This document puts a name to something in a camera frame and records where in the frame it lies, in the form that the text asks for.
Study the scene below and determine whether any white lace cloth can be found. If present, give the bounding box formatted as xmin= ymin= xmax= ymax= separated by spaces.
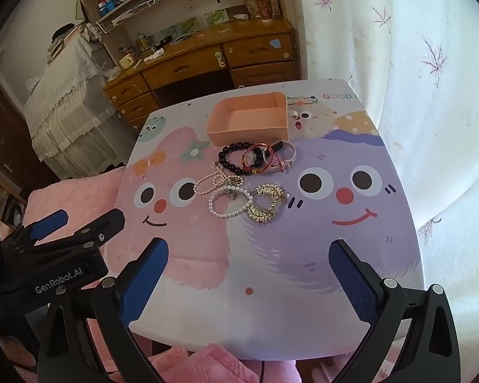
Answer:
xmin=22 ymin=28 xmax=126 ymax=178

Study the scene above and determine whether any pink plastic box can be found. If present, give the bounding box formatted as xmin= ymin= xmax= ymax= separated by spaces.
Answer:
xmin=206 ymin=92 xmax=290 ymax=147

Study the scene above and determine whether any red bangle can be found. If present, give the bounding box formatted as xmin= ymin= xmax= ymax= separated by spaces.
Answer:
xmin=241 ymin=142 xmax=273 ymax=175

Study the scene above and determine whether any white floral curtain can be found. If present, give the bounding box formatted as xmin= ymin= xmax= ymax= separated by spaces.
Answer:
xmin=295 ymin=0 xmax=479 ymax=328

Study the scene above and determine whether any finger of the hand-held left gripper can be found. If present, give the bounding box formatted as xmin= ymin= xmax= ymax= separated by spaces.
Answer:
xmin=2 ymin=209 xmax=70 ymax=248
xmin=24 ymin=208 xmax=126 ymax=259

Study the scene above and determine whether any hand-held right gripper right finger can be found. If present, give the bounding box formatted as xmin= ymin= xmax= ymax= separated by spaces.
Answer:
xmin=328 ymin=238 xmax=461 ymax=383

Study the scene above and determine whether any black bead bracelet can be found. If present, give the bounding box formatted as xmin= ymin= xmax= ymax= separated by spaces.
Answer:
xmin=218 ymin=142 xmax=264 ymax=175

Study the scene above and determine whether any pink pearl necklace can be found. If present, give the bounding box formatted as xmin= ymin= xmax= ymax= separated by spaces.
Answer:
xmin=193 ymin=162 xmax=244 ymax=197

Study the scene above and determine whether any wooden desk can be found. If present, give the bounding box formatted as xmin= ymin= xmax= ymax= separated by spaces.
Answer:
xmin=103 ymin=19 xmax=302 ymax=132

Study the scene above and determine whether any white strap watch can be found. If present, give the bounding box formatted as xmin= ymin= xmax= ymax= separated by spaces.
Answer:
xmin=263 ymin=139 xmax=297 ymax=173

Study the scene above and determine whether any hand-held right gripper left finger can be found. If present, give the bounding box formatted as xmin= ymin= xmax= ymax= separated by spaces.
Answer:
xmin=37 ymin=237 xmax=170 ymax=383

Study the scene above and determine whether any cartoon printed table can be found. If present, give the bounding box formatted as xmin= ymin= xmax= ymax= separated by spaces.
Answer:
xmin=114 ymin=78 xmax=426 ymax=362

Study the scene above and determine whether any white wire rack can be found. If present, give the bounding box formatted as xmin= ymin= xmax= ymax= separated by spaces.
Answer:
xmin=96 ymin=0 xmax=162 ymax=33

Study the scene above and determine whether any gold chain necklace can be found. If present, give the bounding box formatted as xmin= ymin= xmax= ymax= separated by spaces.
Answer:
xmin=245 ymin=183 xmax=289 ymax=224

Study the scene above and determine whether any dark wooden cabinet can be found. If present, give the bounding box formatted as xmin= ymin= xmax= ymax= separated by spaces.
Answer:
xmin=0 ymin=84 xmax=60 ymax=208

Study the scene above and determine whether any red patterned cup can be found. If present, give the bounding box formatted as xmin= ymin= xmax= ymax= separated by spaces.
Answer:
xmin=255 ymin=0 xmax=276 ymax=22

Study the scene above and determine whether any white pearl bracelet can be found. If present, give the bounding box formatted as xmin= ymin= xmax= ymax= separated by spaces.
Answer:
xmin=208 ymin=185 xmax=253 ymax=220

